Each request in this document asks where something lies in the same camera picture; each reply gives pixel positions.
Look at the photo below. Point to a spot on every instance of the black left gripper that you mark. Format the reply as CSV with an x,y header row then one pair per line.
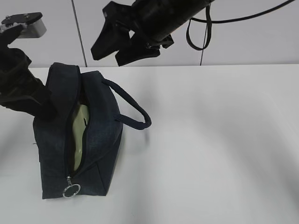
x,y
19,90

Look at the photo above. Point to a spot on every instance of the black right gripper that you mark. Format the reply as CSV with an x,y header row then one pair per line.
x,y
123,32

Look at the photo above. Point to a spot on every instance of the green lid glass container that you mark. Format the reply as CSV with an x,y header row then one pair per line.
x,y
80,121

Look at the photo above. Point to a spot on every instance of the dark blue lunch bag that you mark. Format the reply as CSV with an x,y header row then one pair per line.
x,y
110,108

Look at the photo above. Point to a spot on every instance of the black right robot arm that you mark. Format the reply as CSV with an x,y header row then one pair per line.
x,y
160,18

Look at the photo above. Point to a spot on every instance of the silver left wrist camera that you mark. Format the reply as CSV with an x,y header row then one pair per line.
x,y
31,24

